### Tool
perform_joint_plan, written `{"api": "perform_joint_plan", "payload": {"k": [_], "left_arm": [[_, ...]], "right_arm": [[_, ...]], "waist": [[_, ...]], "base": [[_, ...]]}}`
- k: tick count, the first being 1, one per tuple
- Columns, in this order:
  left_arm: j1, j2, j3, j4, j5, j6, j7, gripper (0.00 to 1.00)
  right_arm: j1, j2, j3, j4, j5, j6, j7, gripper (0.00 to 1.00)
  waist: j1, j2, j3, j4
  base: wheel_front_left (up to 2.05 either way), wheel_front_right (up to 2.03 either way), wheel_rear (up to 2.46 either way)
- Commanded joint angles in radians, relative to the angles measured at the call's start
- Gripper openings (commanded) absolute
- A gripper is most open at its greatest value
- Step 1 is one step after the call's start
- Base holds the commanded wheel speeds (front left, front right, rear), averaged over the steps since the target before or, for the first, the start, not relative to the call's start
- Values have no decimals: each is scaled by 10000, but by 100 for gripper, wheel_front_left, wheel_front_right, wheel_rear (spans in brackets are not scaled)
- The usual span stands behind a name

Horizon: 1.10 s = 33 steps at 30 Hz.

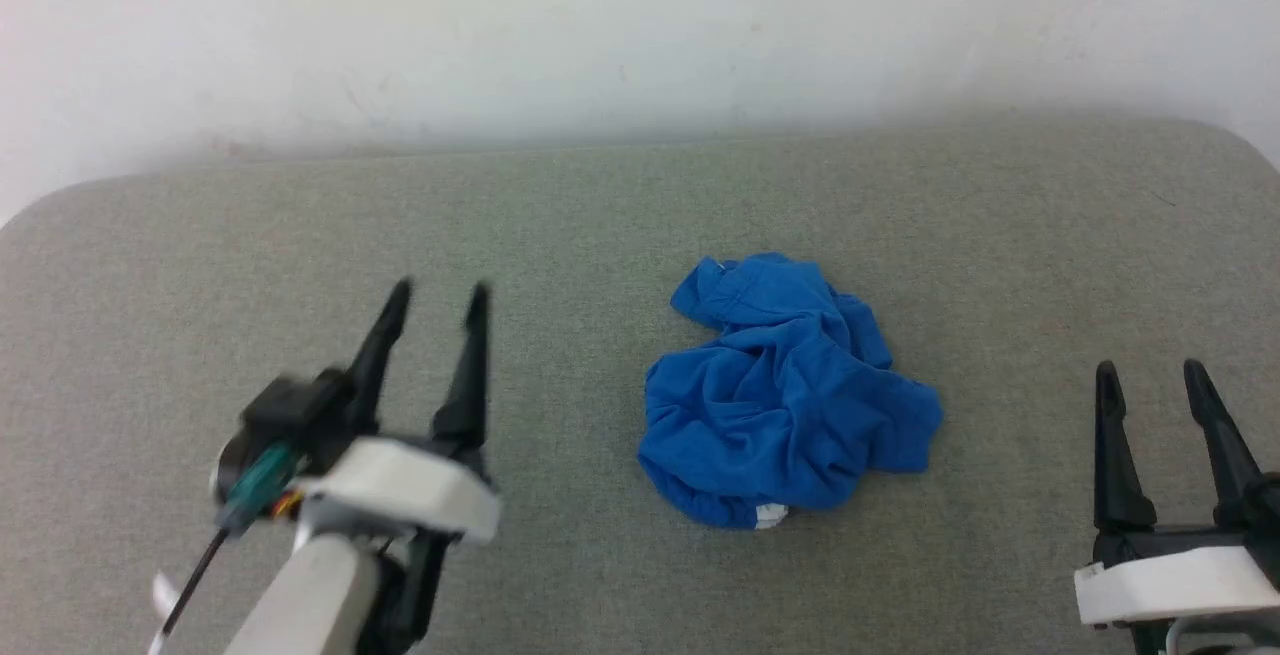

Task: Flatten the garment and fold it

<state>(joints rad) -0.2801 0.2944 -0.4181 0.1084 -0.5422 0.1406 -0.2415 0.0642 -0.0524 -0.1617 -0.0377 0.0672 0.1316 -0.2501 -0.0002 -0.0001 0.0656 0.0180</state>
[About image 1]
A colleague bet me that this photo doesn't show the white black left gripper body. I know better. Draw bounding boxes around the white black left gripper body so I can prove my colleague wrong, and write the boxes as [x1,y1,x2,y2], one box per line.
[298,437,502,655]

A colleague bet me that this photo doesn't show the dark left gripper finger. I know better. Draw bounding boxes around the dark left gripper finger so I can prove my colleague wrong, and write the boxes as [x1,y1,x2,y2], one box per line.
[431,282,493,457]
[345,278,414,434]

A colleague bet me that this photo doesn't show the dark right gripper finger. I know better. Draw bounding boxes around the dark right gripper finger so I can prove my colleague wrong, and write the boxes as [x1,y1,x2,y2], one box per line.
[1093,360,1159,534]
[1183,359,1267,528]

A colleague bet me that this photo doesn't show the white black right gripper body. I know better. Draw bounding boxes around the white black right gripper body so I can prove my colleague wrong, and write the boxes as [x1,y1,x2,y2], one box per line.
[1074,523,1280,655]

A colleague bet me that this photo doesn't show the blue shorts with white stripe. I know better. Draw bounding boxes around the blue shorts with white stripe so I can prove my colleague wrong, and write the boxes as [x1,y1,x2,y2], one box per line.
[638,253,944,531]

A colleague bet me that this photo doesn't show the grey fabric sofa cushion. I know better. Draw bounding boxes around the grey fabric sofa cushion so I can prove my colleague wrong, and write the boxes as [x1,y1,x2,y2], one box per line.
[0,117,1280,655]

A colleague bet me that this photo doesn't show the green left camera cable plug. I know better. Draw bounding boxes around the green left camera cable plug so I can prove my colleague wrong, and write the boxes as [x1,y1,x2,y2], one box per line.
[218,443,299,536]

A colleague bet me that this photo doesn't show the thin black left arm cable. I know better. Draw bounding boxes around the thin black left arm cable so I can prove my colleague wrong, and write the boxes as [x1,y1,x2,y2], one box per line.
[158,525,231,638]

